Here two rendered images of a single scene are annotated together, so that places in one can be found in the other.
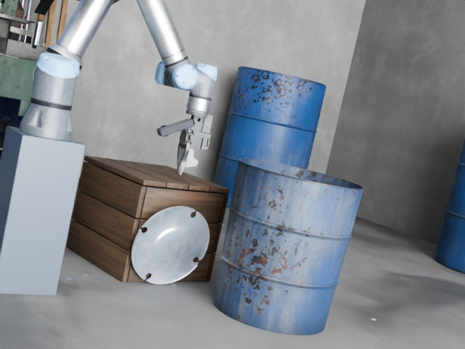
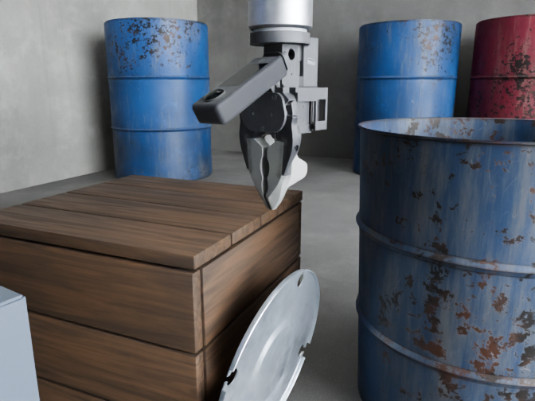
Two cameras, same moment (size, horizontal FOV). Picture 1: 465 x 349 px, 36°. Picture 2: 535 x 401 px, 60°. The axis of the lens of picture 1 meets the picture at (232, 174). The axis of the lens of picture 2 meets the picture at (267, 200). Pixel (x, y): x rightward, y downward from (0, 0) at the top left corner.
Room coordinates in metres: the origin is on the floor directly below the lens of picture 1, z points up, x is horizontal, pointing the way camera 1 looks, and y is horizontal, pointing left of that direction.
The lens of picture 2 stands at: (1.79, 0.41, 0.54)
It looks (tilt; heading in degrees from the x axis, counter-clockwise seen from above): 14 degrees down; 336
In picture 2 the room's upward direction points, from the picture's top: straight up
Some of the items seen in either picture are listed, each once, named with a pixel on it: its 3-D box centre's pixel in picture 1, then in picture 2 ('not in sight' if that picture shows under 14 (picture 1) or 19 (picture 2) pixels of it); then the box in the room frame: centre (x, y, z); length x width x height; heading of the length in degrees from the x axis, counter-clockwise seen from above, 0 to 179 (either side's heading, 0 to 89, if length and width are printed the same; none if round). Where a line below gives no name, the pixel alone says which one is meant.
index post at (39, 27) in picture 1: (38, 32); not in sight; (2.70, 0.83, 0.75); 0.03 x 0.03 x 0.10; 40
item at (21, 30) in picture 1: (23, 29); not in sight; (2.79, 0.91, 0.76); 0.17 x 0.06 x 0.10; 130
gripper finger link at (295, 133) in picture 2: (186, 147); (282, 138); (2.29, 0.16, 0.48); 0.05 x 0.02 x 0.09; 22
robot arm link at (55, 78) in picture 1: (56, 77); not in sight; (2.05, 0.55, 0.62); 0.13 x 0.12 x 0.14; 18
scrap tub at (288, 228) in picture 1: (284, 244); (478, 270); (2.31, -0.22, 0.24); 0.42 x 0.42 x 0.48
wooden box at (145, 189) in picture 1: (147, 218); (158, 297); (2.56, 0.27, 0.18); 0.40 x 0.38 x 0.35; 42
